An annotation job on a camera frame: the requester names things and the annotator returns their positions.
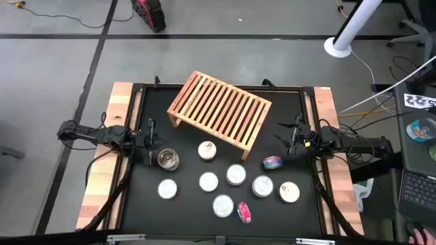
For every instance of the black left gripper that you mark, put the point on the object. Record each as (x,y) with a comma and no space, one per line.
(150,143)

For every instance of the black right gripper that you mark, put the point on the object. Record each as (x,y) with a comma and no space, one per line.
(306,139)

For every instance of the blue red label seafood can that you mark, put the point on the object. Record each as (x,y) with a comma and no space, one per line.
(207,150)
(168,159)
(272,162)
(289,192)

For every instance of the teal label tuna can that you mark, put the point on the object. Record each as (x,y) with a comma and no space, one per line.
(223,205)
(420,131)
(262,185)

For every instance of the white lid seafood can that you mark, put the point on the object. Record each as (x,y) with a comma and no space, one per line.
(208,181)

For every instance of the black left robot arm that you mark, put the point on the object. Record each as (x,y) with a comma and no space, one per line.
(112,136)

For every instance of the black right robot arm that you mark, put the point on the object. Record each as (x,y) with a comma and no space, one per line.
(361,144)

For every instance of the wooden slatted shelf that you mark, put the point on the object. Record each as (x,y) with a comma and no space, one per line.
(207,133)

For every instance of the black table clamp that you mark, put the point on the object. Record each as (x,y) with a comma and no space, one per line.
(269,83)
(157,81)

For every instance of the wooden table side plank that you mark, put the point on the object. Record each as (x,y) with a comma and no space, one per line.
(97,204)
(337,177)

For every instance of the white plastic bag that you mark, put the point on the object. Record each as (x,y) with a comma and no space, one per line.
(362,194)

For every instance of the grey side desk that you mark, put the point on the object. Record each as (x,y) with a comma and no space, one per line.
(415,153)

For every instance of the white pole stand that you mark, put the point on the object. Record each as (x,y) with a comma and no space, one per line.
(357,20)

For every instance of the red black equipment case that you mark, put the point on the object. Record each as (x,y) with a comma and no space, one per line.
(150,15)

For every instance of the white printed tag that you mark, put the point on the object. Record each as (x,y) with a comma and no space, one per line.
(419,101)

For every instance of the black laptop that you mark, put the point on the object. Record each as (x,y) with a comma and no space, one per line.
(419,190)

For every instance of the grey furniture foot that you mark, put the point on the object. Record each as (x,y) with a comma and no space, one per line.
(12,152)

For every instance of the green round object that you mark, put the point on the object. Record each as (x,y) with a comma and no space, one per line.
(433,153)

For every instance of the grey office chair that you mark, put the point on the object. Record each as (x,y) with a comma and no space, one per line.
(424,35)

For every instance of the person's hand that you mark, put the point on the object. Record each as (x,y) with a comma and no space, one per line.
(422,238)

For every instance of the silver metal bracket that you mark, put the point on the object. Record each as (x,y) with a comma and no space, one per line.
(126,237)
(315,241)

